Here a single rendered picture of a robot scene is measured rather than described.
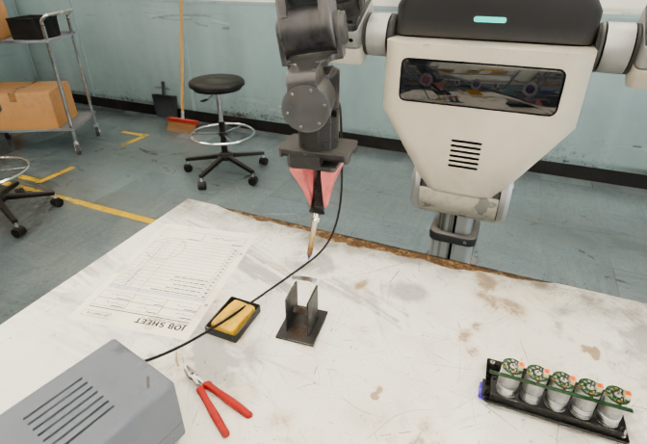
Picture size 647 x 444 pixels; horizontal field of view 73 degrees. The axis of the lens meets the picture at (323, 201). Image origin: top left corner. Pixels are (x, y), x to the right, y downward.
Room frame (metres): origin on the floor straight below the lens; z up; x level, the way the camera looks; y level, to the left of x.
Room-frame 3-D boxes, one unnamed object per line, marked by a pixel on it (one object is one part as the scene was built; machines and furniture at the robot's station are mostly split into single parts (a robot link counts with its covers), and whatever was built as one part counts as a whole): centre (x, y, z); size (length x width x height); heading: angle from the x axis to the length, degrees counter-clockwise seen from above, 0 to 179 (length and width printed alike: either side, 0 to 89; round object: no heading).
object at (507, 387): (0.37, -0.23, 0.79); 0.02 x 0.02 x 0.05
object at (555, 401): (0.35, -0.28, 0.79); 0.02 x 0.02 x 0.05
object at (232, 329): (0.51, 0.14, 0.76); 0.07 x 0.05 x 0.02; 157
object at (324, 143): (0.59, 0.01, 1.04); 0.10 x 0.07 x 0.07; 73
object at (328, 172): (0.59, 0.01, 0.97); 0.07 x 0.07 x 0.09; 73
